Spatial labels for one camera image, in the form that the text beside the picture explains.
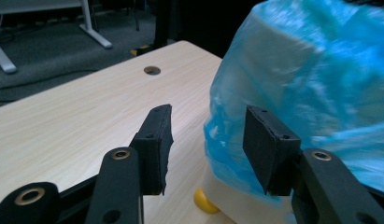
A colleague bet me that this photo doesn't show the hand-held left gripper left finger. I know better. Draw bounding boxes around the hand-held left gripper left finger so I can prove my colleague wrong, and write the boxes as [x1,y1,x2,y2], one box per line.
[129,104,175,196]

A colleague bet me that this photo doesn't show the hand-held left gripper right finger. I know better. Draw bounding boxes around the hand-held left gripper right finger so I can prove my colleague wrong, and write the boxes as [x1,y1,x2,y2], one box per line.
[242,105,303,197]

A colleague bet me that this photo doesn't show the white trash bin with face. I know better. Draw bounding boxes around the white trash bin with face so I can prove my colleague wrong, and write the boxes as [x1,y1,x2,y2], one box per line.
[192,12,384,224]

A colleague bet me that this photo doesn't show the blue plastic bag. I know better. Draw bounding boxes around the blue plastic bag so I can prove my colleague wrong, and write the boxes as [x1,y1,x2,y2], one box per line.
[203,0,384,208]

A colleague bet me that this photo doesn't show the black stand base striped edge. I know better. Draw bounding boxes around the black stand base striped edge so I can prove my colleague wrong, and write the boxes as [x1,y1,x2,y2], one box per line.
[130,0,181,58]

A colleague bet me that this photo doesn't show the white metal desk frame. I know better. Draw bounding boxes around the white metal desk frame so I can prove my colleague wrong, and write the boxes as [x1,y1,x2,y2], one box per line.
[0,0,113,75]

